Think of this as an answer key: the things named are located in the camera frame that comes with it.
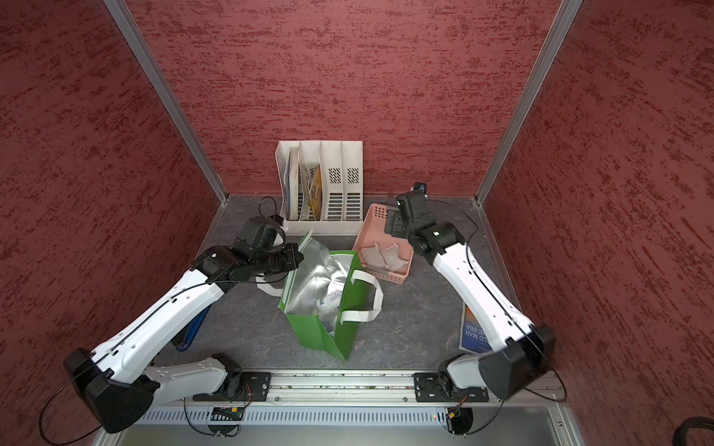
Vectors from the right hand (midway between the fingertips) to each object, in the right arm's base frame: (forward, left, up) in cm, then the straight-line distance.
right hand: (402, 225), depth 78 cm
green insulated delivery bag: (-10, +26, -24) cm, 36 cm away
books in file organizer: (+26, +35, -8) cm, 44 cm away
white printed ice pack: (-13, +22, -21) cm, 34 cm away
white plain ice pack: (+3, +2, -23) cm, 23 cm away
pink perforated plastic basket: (+18, +8, -25) cm, 32 cm away
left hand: (-10, +29, -3) cm, 30 cm away
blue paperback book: (-24, -21, -25) cm, 41 cm away
